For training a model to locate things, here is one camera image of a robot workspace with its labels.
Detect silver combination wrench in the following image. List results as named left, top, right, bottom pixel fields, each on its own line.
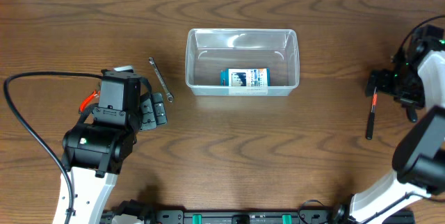
left=148, top=57, right=175, bottom=103

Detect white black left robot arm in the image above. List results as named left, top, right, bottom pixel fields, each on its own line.
left=53, top=65, right=168, bottom=223

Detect orange handled pliers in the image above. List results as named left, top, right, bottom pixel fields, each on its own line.
left=79, top=90, right=100, bottom=113

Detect small claw hammer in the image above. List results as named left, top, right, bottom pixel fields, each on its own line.
left=365, top=88, right=378, bottom=140

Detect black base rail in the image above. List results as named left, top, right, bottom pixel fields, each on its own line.
left=100, top=199, right=416, bottom=224

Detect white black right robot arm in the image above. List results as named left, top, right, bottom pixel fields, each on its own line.
left=330, top=21, right=444, bottom=223

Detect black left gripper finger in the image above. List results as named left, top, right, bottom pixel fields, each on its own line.
left=138, top=94, right=158, bottom=131
left=152, top=93, right=168, bottom=124

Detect clear plastic container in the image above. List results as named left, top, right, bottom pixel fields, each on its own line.
left=185, top=29, right=300, bottom=96

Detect white screwdriver set box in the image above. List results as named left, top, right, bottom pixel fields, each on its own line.
left=220, top=68, right=270, bottom=87

